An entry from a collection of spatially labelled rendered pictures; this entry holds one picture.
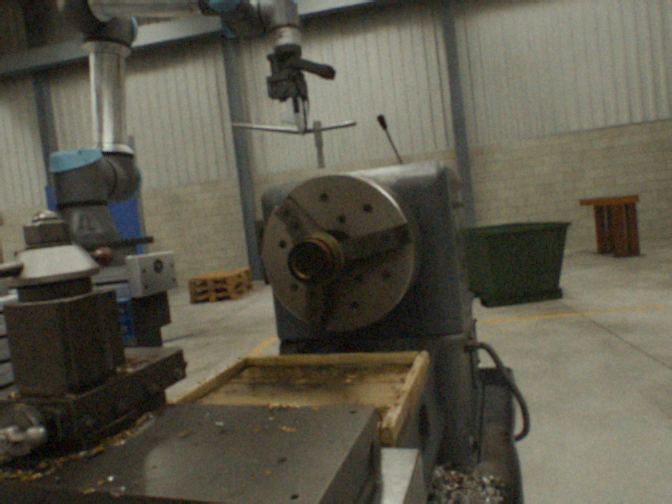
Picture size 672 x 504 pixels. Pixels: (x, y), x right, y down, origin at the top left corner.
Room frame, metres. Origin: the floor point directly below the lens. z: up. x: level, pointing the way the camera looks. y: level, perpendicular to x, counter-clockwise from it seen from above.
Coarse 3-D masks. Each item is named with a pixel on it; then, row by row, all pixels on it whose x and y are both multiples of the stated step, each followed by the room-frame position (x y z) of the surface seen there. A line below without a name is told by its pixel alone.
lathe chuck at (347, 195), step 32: (288, 192) 0.99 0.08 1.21; (320, 192) 0.97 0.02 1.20; (352, 192) 0.95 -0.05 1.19; (384, 192) 0.93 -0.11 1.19; (320, 224) 0.97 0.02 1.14; (352, 224) 0.95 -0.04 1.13; (384, 224) 0.93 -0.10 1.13; (384, 256) 0.93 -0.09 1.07; (416, 256) 0.95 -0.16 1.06; (288, 288) 1.00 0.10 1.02; (352, 288) 0.95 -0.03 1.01; (384, 288) 0.93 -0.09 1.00; (352, 320) 0.96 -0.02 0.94
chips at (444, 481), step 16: (448, 464) 1.02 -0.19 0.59; (480, 464) 1.00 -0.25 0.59; (432, 480) 0.98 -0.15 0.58; (448, 480) 1.01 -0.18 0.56; (464, 480) 0.98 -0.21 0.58; (480, 480) 0.99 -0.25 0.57; (496, 480) 0.99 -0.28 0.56; (432, 496) 0.98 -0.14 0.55; (448, 496) 0.96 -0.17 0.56; (464, 496) 0.88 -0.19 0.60; (480, 496) 0.95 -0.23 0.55; (496, 496) 0.94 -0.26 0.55; (512, 496) 0.95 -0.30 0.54
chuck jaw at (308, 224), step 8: (288, 200) 0.96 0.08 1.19; (280, 208) 0.95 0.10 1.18; (288, 208) 0.95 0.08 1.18; (296, 208) 0.95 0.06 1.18; (280, 216) 0.95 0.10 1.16; (288, 216) 0.95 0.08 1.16; (296, 216) 0.93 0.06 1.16; (304, 216) 0.95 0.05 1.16; (288, 224) 0.95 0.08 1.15; (296, 224) 0.92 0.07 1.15; (304, 224) 0.92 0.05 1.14; (312, 224) 0.94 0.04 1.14; (288, 232) 0.93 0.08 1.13; (296, 232) 0.92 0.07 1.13; (304, 232) 0.90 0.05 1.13; (312, 232) 0.91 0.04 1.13; (328, 232) 0.98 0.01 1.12; (296, 240) 0.90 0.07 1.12
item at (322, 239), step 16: (304, 240) 0.84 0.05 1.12; (320, 240) 0.85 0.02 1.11; (336, 240) 0.87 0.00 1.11; (288, 256) 0.84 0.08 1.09; (304, 256) 0.89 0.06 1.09; (320, 256) 0.82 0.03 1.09; (336, 256) 0.85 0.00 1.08; (304, 272) 0.86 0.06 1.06; (320, 272) 0.82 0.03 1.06; (336, 272) 0.87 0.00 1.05
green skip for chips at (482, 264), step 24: (480, 240) 5.24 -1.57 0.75; (504, 240) 5.06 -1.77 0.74; (528, 240) 5.08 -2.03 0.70; (552, 240) 5.10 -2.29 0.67; (480, 264) 5.42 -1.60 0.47; (504, 264) 5.12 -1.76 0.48; (528, 264) 5.14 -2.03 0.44; (552, 264) 5.16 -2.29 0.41; (480, 288) 5.62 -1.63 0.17; (504, 288) 5.18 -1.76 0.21; (528, 288) 5.20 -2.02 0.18; (552, 288) 5.22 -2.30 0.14
